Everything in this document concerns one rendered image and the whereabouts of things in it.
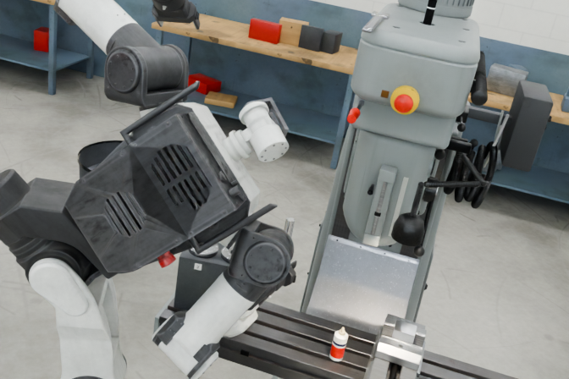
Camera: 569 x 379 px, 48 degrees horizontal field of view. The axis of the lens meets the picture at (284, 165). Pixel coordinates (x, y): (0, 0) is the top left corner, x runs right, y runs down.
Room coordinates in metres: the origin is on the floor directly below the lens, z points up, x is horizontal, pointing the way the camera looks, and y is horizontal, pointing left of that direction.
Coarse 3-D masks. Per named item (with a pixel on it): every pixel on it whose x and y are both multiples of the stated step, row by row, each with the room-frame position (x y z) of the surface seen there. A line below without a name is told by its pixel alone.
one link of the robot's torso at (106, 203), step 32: (128, 128) 1.11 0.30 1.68; (160, 128) 1.03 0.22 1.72; (192, 128) 1.08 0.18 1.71; (128, 160) 1.02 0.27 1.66; (160, 160) 1.01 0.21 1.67; (192, 160) 1.01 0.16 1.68; (224, 160) 1.12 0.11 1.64; (96, 192) 1.03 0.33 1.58; (128, 192) 1.01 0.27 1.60; (160, 192) 1.00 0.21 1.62; (192, 192) 1.27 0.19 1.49; (224, 192) 0.99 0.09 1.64; (256, 192) 1.18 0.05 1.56; (96, 224) 1.02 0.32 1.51; (128, 224) 1.00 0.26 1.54; (160, 224) 0.99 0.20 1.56; (192, 224) 0.98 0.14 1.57; (224, 224) 1.08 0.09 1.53; (128, 256) 0.99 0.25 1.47; (160, 256) 1.01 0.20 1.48
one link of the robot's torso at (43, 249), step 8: (48, 240) 1.09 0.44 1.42; (32, 248) 1.07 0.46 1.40; (40, 248) 1.07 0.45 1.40; (48, 248) 1.08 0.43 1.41; (56, 248) 1.08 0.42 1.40; (64, 248) 1.10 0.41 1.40; (72, 248) 1.11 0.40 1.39; (16, 256) 1.08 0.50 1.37; (24, 256) 1.07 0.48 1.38; (32, 256) 1.06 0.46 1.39; (40, 256) 1.07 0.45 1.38; (48, 256) 1.07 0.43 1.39; (56, 256) 1.08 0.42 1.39; (64, 256) 1.08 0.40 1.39; (72, 256) 1.09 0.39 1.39; (80, 256) 1.11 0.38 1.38; (24, 264) 1.07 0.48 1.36; (32, 264) 1.07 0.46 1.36; (72, 264) 1.08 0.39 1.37; (80, 264) 1.10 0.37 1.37; (88, 264) 1.11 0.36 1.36; (80, 272) 1.09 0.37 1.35; (88, 272) 1.12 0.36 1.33
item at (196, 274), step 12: (192, 252) 1.63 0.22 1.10; (204, 252) 1.64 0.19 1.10; (216, 252) 1.65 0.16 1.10; (228, 252) 1.66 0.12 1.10; (180, 264) 1.61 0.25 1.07; (192, 264) 1.61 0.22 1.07; (204, 264) 1.61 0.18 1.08; (216, 264) 1.61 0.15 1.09; (228, 264) 1.62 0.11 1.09; (180, 276) 1.61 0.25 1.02; (192, 276) 1.61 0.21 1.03; (204, 276) 1.61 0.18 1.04; (216, 276) 1.61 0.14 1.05; (180, 288) 1.61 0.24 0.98; (192, 288) 1.61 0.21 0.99; (204, 288) 1.61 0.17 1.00; (180, 300) 1.61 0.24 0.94; (192, 300) 1.61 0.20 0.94
